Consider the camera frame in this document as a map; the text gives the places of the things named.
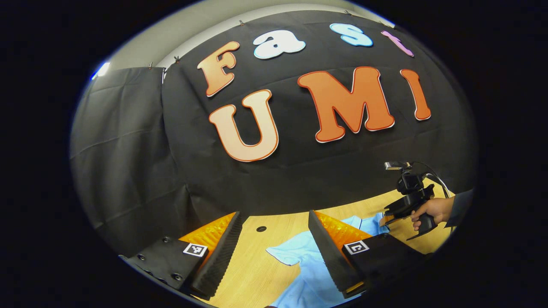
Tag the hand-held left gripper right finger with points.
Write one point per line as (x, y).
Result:
(332, 261)

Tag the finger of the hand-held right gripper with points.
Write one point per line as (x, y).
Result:
(396, 210)

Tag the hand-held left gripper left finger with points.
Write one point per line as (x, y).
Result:
(220, 261)

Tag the light blue T-shirt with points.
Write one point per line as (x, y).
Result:
(308, 278)

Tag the black backdrop cloth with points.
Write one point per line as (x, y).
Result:
(299, 179)

